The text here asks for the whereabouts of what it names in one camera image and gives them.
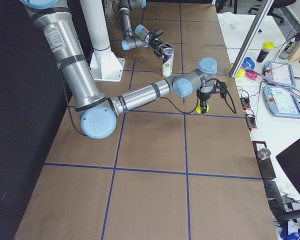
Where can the dark bottle yellow lid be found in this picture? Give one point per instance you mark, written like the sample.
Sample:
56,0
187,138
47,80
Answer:
266,48

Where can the clear tennis ball can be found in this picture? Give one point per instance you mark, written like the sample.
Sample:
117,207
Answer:
167,62

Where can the black computer monitor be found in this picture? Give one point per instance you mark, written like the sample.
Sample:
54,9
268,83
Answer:
289,160

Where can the blue teach pendant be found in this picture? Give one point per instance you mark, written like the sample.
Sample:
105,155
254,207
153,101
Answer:
281,103
280,72

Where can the spare tennis ball on desk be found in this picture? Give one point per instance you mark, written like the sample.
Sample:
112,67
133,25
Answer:
241,73

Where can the pink cloth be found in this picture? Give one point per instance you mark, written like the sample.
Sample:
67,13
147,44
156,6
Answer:
250,75

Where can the metal reacher grabber stick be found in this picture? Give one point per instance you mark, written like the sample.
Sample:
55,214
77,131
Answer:
270,80

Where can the small metal cup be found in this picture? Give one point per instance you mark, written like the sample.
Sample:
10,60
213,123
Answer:
263,154

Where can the aluminium frame post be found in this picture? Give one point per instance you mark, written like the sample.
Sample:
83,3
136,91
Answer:
258,19

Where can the blue cloth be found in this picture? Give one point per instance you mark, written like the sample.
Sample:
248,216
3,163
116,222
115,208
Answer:
248,63

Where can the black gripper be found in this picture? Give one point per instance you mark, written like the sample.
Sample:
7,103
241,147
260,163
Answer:
204,96
155,45

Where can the far blue teach pendant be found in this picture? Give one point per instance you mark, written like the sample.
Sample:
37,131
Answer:
280,72

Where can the near blue teach pendant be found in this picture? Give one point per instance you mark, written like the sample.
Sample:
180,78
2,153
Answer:
281,103

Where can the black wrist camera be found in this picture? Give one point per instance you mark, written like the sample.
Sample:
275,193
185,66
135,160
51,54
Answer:
158,33
220,88

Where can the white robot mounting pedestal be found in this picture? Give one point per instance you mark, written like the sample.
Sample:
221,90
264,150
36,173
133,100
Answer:
104,65

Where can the black orange connector block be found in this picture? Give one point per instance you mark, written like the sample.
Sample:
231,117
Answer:
245,103
250,121

